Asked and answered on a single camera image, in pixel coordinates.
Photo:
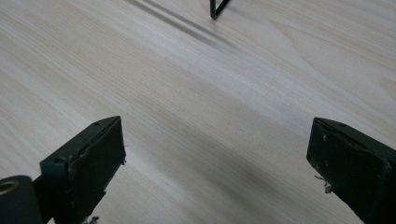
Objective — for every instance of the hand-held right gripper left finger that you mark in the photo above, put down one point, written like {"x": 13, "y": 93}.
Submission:
{"x": 93, "y": 161}

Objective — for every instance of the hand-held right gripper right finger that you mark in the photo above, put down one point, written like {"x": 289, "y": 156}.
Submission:
{"x": 355, "y": 168}

